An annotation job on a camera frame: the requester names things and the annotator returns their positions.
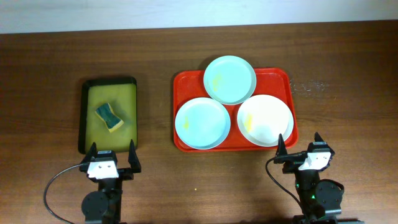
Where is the mint green plate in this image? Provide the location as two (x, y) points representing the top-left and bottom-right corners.
(203, 55), (257, 105)

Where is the light blue plate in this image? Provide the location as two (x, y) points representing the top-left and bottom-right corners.
(174, 97), (231, 150)

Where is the green yellow sponge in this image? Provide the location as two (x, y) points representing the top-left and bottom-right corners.
(95, 103), (124, 133)

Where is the black tray with yellow liquid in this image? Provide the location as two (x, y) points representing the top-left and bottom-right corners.
(78, 77), (138, 154)

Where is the white plate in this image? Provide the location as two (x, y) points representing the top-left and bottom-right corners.
(236, 95), (294, 147)

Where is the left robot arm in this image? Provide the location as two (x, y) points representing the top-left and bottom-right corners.
(79, 141), (141, 224)

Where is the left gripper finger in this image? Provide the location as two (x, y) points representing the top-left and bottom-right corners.
(81, 142), (97, 164)
(128, 140), (142, 173)

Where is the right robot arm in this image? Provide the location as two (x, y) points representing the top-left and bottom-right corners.
(273, 133), (345, 223)

